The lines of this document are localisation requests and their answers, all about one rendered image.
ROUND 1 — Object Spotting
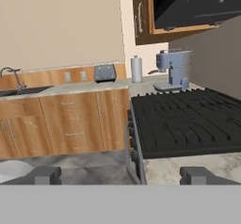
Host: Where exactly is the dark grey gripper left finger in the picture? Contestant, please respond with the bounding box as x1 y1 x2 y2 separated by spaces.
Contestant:
2 166 62 185

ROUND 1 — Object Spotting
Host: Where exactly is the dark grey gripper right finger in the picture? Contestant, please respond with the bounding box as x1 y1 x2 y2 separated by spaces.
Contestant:
179 166 241 185

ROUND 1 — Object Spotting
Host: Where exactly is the white rounded object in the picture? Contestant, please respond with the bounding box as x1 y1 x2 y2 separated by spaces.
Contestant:
0 159 35 184

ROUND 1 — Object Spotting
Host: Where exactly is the black hob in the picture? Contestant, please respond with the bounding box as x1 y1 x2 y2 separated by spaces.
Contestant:
130 88 241 160

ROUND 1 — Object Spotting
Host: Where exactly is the wooden base cupboard run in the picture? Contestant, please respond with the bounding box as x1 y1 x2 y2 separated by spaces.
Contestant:
0 88 131 160

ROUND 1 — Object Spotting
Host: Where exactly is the oven front with knobs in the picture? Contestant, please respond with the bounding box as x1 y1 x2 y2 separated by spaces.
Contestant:
126 105 147 185

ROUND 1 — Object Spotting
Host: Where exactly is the dark sink basin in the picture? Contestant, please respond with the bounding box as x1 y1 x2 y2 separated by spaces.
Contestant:
0 85 55 98

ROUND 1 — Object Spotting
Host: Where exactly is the grey sink tap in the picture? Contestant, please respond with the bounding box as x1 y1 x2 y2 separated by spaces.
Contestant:
0 66 27 91

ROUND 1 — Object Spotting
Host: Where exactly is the blue-grey coffee machine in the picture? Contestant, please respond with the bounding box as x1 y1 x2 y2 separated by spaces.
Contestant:
148 48 194 93

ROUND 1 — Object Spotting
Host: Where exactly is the grey toaster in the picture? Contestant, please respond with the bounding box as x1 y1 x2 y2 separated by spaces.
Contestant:
93 63 118 85

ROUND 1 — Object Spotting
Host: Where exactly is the white paper towel roll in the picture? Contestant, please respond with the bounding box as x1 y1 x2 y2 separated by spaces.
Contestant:
130 55 144 84

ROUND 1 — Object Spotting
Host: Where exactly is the black microwave oven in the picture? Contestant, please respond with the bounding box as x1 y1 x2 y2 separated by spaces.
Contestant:
153 0 241 30

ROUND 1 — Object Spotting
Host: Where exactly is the grey oven door handle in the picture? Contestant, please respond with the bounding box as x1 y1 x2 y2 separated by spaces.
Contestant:
123 123 141 185

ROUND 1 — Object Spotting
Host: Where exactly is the dark wooden wall cupboard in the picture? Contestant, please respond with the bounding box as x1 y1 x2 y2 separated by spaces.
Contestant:
131 0 220 46

